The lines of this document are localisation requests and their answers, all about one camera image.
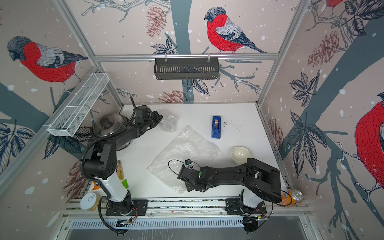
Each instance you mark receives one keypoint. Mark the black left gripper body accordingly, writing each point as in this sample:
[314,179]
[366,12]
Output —
[146,123]

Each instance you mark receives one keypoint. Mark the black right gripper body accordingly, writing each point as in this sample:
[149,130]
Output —
[191,186]

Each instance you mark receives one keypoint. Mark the bubble wrap sheet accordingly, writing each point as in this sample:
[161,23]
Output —
[188,144]
[169,123]

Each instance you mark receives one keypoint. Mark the cream ceramic bowl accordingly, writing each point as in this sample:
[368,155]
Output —
[240,155]

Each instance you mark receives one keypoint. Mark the blue tape dispenser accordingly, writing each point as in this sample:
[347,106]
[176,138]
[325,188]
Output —
[216,127]

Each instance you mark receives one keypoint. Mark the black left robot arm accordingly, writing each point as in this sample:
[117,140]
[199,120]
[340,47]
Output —
[99,162]

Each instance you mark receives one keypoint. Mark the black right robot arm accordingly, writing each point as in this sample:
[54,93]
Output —
[260,178]

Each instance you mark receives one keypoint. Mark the steel rice cooker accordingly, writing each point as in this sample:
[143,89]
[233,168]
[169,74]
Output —
[110,124]

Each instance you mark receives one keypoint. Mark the red snack packet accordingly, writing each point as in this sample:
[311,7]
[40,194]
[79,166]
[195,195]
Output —
[119,171]

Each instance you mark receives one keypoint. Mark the green snack packet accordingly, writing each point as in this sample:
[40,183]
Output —
[125,184]

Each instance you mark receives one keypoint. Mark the orange snack packet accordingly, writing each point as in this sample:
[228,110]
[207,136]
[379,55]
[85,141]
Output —
[95,187]

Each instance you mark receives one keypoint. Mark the small circuit board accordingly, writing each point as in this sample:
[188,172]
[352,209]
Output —
[124,223]

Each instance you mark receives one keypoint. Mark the orange soda can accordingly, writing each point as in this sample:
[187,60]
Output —
[292,198]

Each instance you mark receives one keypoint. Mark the white lidded jar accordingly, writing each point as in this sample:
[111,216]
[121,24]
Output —
[90,202]

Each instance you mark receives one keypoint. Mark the aluminium mounting rail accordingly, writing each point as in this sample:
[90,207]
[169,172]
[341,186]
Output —
[211,207]

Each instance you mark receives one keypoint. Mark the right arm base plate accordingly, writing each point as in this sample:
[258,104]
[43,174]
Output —
[235,207]

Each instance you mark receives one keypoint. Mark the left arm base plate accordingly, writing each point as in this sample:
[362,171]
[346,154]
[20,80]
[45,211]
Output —
[132,208]

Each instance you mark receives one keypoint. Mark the white mesh wall shelf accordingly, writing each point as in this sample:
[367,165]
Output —
[81,101]

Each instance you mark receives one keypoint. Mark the black hanging wire basket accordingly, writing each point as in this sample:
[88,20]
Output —
[186,69]

